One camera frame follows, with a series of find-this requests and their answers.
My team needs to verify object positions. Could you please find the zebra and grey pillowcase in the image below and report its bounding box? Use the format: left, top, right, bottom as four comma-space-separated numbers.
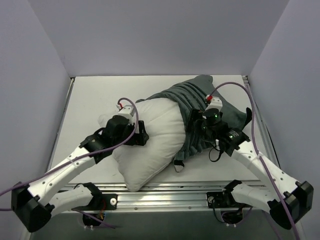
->
147, 75, 252, 173

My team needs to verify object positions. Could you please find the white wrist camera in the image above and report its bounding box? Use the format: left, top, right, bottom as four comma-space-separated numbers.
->
205, 95, 223, 111
117, 105, 135, 125

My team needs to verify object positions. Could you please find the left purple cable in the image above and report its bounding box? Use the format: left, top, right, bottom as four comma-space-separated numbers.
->
0, 97, 140, 212

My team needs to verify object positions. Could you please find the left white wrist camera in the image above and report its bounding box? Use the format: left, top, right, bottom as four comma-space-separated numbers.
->
117, 105, 135, 125

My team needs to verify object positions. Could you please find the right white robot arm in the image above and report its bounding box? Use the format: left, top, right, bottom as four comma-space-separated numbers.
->
186, 108, 314, 230

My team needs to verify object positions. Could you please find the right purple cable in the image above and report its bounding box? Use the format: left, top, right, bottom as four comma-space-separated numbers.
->
211, 81, 301, 240

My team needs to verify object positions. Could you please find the aluminium front rail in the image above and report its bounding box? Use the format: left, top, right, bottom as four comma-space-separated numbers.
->
61, 181, 267, 213

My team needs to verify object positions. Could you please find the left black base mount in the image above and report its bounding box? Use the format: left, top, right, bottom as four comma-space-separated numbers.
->
75, 193, 118, 211

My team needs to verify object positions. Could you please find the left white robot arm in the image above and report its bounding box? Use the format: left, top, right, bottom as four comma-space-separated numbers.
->
11, 114, 149, 233

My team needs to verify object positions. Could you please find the white pillow insert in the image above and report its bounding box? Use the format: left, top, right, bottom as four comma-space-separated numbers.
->
112, 98, 186, 192

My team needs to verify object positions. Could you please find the purple cable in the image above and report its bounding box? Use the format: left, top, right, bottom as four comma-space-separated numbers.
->
0, 97, 140, 212
211, 81, 301, 240

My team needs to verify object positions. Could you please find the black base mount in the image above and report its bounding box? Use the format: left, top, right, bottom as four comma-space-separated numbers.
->
75, 193, 118, 211
206, 191, 241, 209

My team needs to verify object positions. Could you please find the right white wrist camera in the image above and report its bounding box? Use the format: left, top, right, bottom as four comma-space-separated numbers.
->
205, 95, 223, 111

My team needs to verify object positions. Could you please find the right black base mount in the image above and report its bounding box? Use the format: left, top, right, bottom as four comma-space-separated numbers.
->
206, 191, 241, 209

